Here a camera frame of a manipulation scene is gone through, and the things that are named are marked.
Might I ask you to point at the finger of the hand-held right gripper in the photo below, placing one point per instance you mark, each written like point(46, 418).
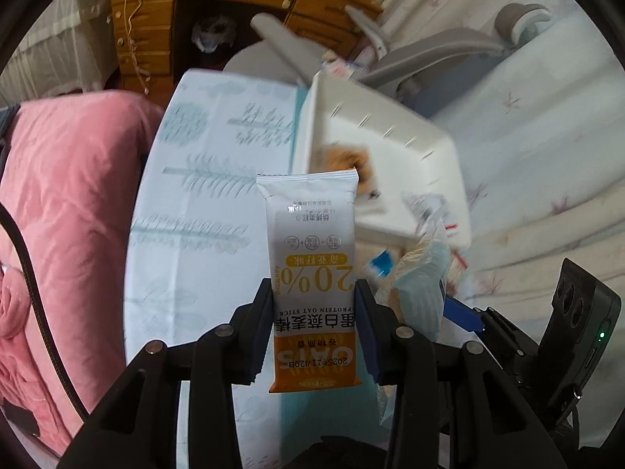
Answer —
point(508, 342)

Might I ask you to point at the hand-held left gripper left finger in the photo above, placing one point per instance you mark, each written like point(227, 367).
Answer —
point(261, 315)

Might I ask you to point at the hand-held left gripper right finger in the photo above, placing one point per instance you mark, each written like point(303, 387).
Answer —
point(367, 325)

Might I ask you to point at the white and orange snack packet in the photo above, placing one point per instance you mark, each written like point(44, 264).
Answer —
point(312, 273)

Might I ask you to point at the pale blue snack packet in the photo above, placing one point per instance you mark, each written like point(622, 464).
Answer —
point(420, 283)

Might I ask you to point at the white plastic bin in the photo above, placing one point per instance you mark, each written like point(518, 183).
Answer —
point(371, 122)

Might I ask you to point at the clear snack packet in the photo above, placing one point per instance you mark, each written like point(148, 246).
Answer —
point(429, 210)

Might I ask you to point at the white leaf print bed sheet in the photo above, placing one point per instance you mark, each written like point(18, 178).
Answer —
point(537, 156)

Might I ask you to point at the pink blanket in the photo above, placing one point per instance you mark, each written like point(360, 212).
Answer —
point(73, 205)

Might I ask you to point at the plastic bag with small things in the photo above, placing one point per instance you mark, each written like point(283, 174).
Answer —
point(342, 66)

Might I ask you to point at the dark trash bag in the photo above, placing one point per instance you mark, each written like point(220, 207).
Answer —
point(212, 34)

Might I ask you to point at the grey office chair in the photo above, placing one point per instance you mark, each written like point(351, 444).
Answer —
point(439, 49)

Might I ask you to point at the wooden desk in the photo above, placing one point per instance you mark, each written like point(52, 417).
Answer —
point(146, 10)

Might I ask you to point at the white lace curtain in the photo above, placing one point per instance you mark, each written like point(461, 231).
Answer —
point(58, 49)

